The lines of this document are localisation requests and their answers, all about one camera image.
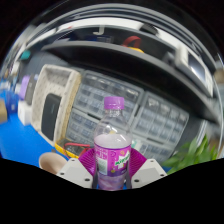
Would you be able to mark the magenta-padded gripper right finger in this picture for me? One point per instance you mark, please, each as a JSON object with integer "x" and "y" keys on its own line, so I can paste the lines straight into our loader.
{"x": 150, "y": 170}

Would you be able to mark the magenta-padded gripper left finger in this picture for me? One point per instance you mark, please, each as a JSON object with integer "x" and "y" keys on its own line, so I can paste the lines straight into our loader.
{"x": 75, "y": 172}

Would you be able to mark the clear bottle with purple cap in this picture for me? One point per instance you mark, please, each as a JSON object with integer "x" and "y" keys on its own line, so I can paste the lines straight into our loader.
{"x": 112, "y": 146}

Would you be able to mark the clear small-parts drawer cabinet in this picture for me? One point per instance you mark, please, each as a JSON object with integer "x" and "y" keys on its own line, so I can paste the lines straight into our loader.
{"x": 100, "y": 90}
{"x": 153, "y": 150}
{"x": 81, "y": 126}
{"x": 163, "y": 116}

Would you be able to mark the beige perforated cup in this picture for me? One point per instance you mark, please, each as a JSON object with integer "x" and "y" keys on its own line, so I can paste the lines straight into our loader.
{"x": 52, "y": 163}

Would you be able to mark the yellow multimeter with red leads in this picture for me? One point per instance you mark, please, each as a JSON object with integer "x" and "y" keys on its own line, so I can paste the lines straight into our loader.
{"x": 61, "y": 146}

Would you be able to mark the green potted plant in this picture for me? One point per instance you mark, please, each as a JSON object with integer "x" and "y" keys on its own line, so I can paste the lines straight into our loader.
{"x": 193, "y": 155}

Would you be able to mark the black flat device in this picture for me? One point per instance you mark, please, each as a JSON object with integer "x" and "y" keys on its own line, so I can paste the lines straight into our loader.
{"x": 51, "y": 116}

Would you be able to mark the white box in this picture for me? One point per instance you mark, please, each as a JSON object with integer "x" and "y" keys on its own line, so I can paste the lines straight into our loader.
{"x": 24, "y": 113}

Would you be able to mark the white perforated basket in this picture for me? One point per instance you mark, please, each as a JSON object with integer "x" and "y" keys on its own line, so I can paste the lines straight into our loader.
{"x": 68, "y": 86}

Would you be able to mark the dark grey box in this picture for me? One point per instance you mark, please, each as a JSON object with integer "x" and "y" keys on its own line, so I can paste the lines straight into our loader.
{"x": 30, "y": 90}

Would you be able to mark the brown cardboard box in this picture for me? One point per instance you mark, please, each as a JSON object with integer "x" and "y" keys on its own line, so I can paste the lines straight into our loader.
{"x": 2, "y": 111}

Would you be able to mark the blue box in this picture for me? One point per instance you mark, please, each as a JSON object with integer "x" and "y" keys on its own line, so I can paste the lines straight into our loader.
{"x": 11, "y": 101}

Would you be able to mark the purple box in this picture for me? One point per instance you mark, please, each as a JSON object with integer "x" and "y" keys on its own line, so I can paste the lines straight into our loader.
{"x": 23, "y": 86}

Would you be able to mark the teal device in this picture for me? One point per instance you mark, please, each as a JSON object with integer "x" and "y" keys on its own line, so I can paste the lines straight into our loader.
{"x": 25, "y": 55}

